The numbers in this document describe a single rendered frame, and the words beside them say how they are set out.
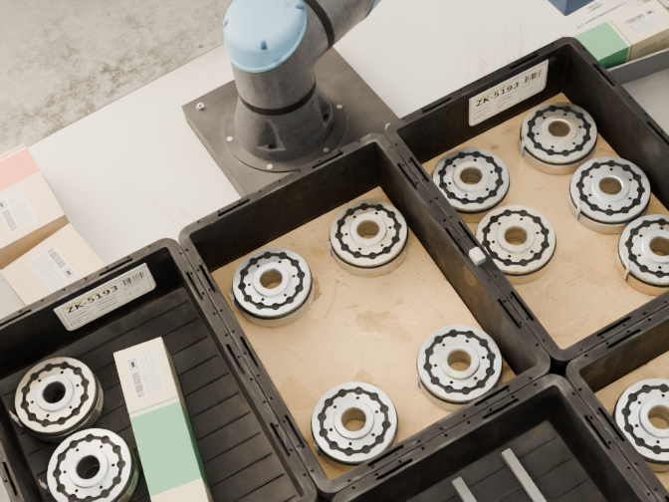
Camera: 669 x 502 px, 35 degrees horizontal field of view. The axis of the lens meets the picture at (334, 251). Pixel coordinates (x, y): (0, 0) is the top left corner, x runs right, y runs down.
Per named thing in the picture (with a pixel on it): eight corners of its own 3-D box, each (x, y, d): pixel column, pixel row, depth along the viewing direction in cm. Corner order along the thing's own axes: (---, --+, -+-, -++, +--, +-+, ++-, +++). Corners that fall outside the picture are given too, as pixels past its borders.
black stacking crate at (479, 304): (194, 279, 144) (175, 234, 134) (384, 181, 149) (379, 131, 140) (334, 530, 125) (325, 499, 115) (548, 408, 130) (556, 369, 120)
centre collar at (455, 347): (432, 353, 129) (431, 351, 129) (468, 337, 130) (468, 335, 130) (449, 386, 127) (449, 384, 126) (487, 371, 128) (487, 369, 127)
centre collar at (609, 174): (582, 185, 140) (583, 182, 139) (610, 166, 141) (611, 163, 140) (609, 210, 138) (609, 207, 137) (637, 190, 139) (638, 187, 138)
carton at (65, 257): (17, 296, 158) (-1, 271, 152) (85, 249, 162) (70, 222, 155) (74, 370, 151) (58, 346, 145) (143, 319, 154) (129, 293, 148)
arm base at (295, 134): (218, 119, 166) (206, 73, 158) (300, 74, 170) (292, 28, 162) (268, 178, 158) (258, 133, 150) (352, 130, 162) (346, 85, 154)
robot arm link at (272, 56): (218, 87, 157) (199, 17, 146) (279, 33, 162) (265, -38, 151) (278, 123, 151) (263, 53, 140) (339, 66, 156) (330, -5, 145)
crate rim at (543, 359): (176, 241, 136) (172, 231, 134) (380, 138, 141) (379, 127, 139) (326, 506, 116) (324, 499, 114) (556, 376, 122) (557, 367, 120)
